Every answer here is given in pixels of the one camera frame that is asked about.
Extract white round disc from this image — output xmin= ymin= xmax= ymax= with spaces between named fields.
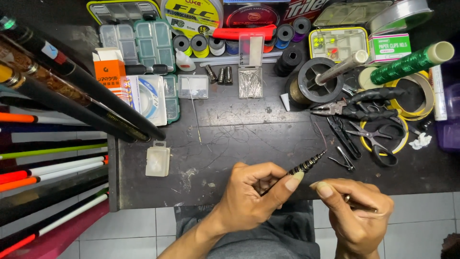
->
xmin=358 ymin=66 xmax=379 ymax=91

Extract yellow thread spool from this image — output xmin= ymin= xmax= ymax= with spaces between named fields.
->
xmin=190 ymin=34 xmax=210 ymax=58

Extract yellow-rimmed clear tackle box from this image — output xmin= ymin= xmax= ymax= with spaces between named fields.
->
xmin=86 ymin=0 xmax=162 ymax=26

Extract yellow-green thread spool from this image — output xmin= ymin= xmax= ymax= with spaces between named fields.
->
xmin=172 ymin=35 xmax=193 ymax=57

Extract green white paper clips box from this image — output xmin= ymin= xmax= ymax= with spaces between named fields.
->
xmin=368 ymin=33 xmax=412 ymax=65

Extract long thin needle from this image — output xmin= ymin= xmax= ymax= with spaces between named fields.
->
xmin=186 ymin=77 xmax=203 ymax=146

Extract bundle of fishing rods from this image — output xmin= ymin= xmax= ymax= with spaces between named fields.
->
xmin=0 ymin=14 xmax=167 ymax=259

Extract metal nail clipper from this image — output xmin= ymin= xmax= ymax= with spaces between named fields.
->
xmin=327 ymin=145 xmax=357 ymax=172

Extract clear box of pins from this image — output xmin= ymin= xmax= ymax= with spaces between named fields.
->
xmin=238 ymin=33 xmax=266 ymax=100

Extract black thread spool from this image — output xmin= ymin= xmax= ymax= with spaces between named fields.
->
xmin=274 ymin=47 xmax=304 ymax=77

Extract orange thread spool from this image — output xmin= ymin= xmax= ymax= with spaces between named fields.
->
xmin=263 ymin=36 xmax=277 ymax=54

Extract red black line spool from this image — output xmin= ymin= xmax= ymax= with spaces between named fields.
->
xmin=223 ymin=3 xmax=289 ymax=30

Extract crumpled white tissue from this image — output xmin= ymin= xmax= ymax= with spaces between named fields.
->
xmin=408 ymin=132 xmax=433 ymax=150

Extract black-handled pliers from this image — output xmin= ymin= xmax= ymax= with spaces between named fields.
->
xmin=310 ymin=87 xmax=407 ymax=122

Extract person's right hand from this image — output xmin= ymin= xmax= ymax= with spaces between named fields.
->
xmin=309 ymin=178 xmax=395 ymax=252

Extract clear glue sticks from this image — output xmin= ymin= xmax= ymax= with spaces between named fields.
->
xmin=190 ymin=51 xmax=283 ymax=67

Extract red line package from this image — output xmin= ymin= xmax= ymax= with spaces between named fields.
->
xmin=282 ymin=0 xmax=328 ymax=24

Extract orange white carton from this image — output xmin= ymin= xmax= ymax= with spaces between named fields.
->
xmin=92 ymin=47 xmax=129 ymax=102

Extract silver thread spool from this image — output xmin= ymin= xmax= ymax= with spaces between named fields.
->
xmin=315 ymin=49 xmax=369 ymax=86

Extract thin reddish wire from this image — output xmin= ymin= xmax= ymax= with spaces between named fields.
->
xmin=314 ymin=122 xmax=328 ymax=150

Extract small clear plastic box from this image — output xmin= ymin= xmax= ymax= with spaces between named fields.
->
xmin=178 ymin=74 xmax=209 ymax=100

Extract grey clear compartment box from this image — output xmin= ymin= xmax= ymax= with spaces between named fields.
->
xmin=98 ymin=24 xmax=139 ymax=66

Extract purple thread spool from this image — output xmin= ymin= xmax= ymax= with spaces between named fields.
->
xmin=291 ymin=17 xmax=312 ymax=43

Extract black folding tool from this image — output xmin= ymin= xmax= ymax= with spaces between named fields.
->
xmin=326 ymin=115 xmax=363 ymax=160

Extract teal clear compartment box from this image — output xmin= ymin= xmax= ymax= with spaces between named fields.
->
xmin=134 ymin=19 xmax=181 ymax=124

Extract white thread spool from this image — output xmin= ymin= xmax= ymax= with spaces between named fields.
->
xmin=208 ymin=36 xmax=226 ymax=57

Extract white fishing line packet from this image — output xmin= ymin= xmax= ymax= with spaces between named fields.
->
xmin=124 ymin=74 xmax=168 ymax=127

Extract clear line spool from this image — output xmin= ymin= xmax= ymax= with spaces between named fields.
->
xmin=368 ymin=0 xmax=434 ymax=35

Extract yellow-label fishing line spool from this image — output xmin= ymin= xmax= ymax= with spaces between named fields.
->
xmin=160 ymin=0 xmax=224 ymax=39

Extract yellow tape rolls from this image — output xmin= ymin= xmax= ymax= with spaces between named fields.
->
xmin=383 ymin=70 xmax=436 ymax=122

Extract person's left hand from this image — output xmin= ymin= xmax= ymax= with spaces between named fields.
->
xmin=215 ymin=161 xmax=305 ymax=235

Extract black-handled scissors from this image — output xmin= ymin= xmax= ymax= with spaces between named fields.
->
xmin=345 ymin=120 xmax=407 ymax=167

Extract black gold-banded rod tip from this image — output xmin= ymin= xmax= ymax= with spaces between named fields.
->
xmin=260 ymin=150 xmax=328 ymax=197

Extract large black line spool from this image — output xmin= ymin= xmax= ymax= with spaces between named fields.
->
xmin=285 ymin=57 xmax=349 ymax=109

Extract green thread spool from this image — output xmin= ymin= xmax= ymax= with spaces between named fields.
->
xmin=370 ymin=41 xmax=455 ymax=86

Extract purple plastic box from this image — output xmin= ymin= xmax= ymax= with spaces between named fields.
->
xmin=434 ymin=50 xmax=460 ymax=152

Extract red tube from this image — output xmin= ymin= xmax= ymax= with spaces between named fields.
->
xmin=212 ymin=24 xmax=277 ymax=41

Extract yellow-rimmed box with lures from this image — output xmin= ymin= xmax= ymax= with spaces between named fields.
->
xmin=308 ymin=0 xmax=395 ymax=64

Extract white marker tube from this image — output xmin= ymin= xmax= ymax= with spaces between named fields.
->
xmin=429 ymin=64 xmax=448 ymax=121

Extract white glue bottle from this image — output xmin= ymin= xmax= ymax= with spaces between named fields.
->
xmin=175 ymin=48 xmax=197 ymax=72

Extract white small plastic case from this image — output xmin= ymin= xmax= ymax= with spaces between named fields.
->
xmin=145 ymin=141 xmax=171 ymax=177

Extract black cylinder tool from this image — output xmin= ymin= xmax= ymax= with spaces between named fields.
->
xmin=125 ymin=64 xmax=174 ymax=76

